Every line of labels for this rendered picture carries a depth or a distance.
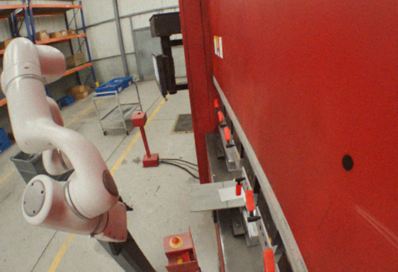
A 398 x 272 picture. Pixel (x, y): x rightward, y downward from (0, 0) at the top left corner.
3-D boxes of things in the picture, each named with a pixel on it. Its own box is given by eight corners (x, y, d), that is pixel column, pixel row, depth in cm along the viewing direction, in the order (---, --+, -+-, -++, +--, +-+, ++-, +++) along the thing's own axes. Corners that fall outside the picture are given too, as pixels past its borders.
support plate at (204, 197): (189, 186, 102) (189, 185, 102) (237, 181, 102) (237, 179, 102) (190, 212, 86) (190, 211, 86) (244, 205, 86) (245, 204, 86)
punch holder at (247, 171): (241, 181, 77) (242, 148, 70) (260, 178, 77) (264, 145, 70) (250, 208, 64) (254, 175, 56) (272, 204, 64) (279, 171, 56)
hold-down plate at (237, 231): (225, 194, 109) (225, 190, 108) (234, 192, 109) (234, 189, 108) (234, 237, 82) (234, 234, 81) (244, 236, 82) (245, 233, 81)
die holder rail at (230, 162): (218, 135, 171) (218, 125, 167) (225, 134, 171) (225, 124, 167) (228, 172, 126) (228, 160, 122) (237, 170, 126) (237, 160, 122)
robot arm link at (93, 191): (74, 68, 37) (131, 197, 33) (25, 104, 35) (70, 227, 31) (52, 48, 28) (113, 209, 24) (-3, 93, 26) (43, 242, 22)
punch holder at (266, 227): (253, 220, 59) (259, 186, 52) (276, 215, 59) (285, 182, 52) (265, 259, 46) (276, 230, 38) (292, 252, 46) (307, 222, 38)
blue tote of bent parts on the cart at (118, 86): (105, 91, 381) (103, 83, 373) (125, 89, 374) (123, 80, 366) (96, 97, 349) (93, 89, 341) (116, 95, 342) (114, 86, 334)
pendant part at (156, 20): (159, 94, 221) (148, 20, 183) (180, 90, 227) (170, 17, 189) (166, 109, 177) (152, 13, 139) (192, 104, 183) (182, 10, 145)
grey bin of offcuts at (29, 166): (60, 165, 290) (44, 131, 258) (83, 168, 282) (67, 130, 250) (32, 195, 220) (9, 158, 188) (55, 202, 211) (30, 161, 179)
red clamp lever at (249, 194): (243, 190, 54) (248, 223, 50) (257, 188, 54) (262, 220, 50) (243, 191, 56) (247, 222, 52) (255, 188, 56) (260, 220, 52)
